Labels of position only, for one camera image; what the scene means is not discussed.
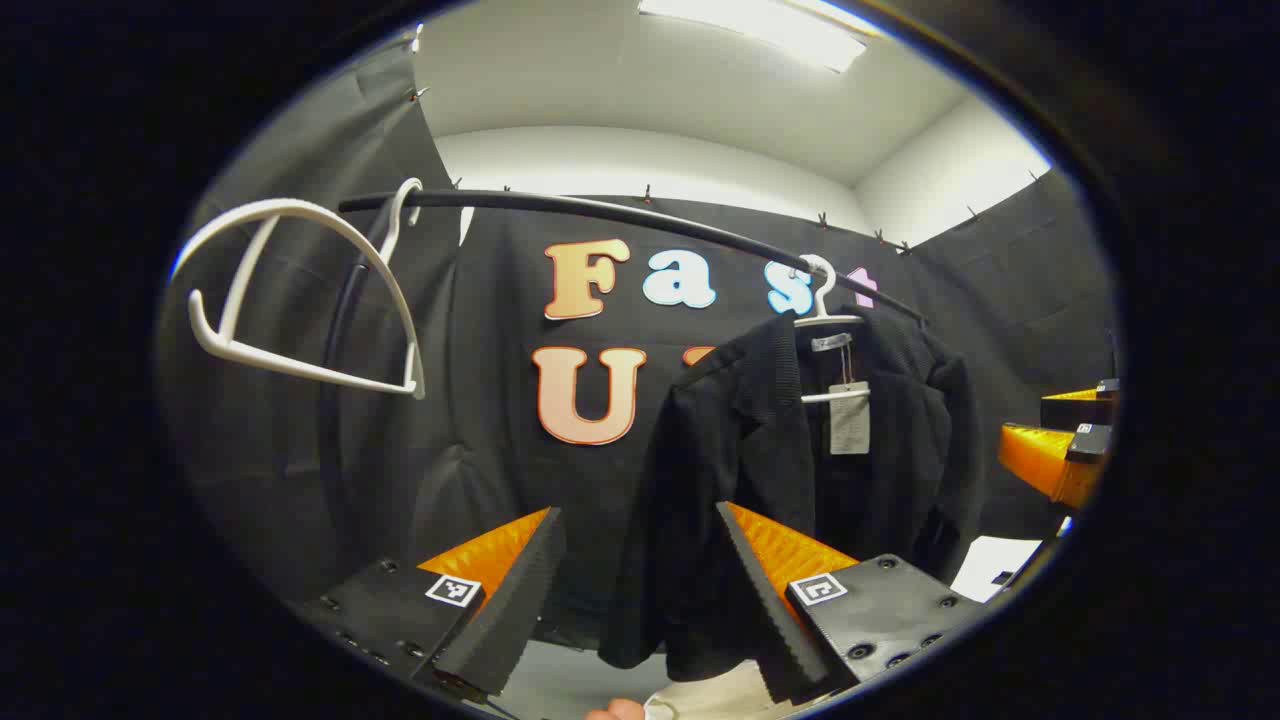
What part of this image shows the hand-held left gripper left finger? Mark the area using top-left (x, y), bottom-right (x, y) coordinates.
top-left (298, 506), bottom-right (567, 701)

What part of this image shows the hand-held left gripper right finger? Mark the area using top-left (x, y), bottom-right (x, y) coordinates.
top-left (715, 502), bottom-right (987, 707)

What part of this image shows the black knit jacket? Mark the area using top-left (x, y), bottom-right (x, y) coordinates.
top-left (598, 305), bottom-right (986, 683)

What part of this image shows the white plastic clothes hanger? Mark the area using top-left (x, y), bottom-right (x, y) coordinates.
top-left (172, 178), bottom-right (427, 401)
top-left (790, 254), bottom-right (871, 405)

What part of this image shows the black metal clothes rack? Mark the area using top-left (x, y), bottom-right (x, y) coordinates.
top-left (318, 188), bottom-right (929, 531)

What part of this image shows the black backdrop cloth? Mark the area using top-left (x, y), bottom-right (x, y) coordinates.
top-left (155, 30), bottom-right (1121, 651)

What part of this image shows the ceiling light panel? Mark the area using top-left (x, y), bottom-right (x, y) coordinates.
top-left (638, 0), bottom-right (869, 73)

